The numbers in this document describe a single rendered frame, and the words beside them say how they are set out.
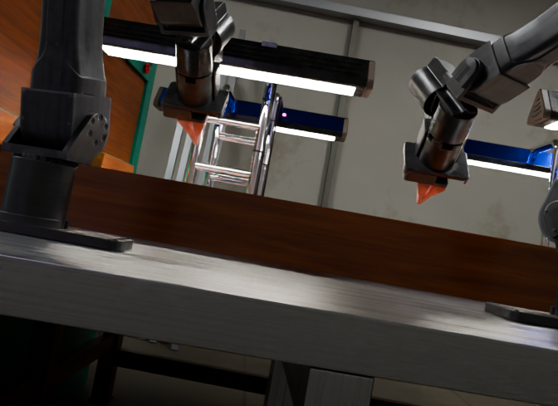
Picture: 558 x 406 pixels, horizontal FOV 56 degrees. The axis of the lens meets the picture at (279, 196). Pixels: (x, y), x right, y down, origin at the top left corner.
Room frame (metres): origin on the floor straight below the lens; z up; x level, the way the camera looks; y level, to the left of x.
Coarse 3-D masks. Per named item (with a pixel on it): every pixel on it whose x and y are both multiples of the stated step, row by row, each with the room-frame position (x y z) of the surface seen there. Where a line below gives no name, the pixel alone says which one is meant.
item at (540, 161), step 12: (468, 144) 1.64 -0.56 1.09; (480, 144) 1.64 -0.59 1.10; (492, 144) 1.64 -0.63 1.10; (468, 156) 1.62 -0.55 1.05; (480, 156) 1.62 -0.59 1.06; (492, 156) 1.62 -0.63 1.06; (504, 156) 1.62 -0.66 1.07; (516, 156) 1.62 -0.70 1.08; (528, 156) 1.63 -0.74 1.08; (540, 156) 1.63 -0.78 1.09; (516, 168) 1.62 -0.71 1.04; (528, 168) 1.61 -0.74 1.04; (540, 168) 1.61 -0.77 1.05
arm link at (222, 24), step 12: (204, 0) 0.73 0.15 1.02; (204, 12) 0.74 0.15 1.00; (216, 12) 0.81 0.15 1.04; (204, 24) 0.75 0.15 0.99; (216, 24) 0.77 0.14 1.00; (228, 24) 0.84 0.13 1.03; (192, 36) 0.77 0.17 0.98; (204, 36) 0.76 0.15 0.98; (216, 36) 0.82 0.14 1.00; (228, 36) 0.85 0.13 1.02; (216, 48) 0.84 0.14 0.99
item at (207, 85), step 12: (180, 84) 0.83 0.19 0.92; (192, 84) 0.82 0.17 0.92; (204, 84) 0.83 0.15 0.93; (168, 96) 0.87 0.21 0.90; (180, 96) 0.85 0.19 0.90; (192, 96) 0.84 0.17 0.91; (204, 96) 0.85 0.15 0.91; (228, 96) 0.89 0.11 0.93; (180, 108) 0.85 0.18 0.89; (192, 108) 0.85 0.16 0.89; (204, 108) 0.85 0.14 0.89; (216, 108) 0.86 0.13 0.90
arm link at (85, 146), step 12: (84, 120) 0.54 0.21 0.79; (96, 120) 0.55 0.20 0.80; (12, 132) 0.55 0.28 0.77; (84, 132) 0.54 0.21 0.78; (96, 132) 0.56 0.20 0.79; (12, 144) 0.54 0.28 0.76; (24, 144) 0.56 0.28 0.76; (72, 144) 0.52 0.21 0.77; (84, 144) 0.54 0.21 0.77; (96, 144) 0.56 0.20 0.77; (48, 156) 0.53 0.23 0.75; (60, 156) 0.52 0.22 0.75; (72, 156) 0.53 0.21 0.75; (84, 156) 0.54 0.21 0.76
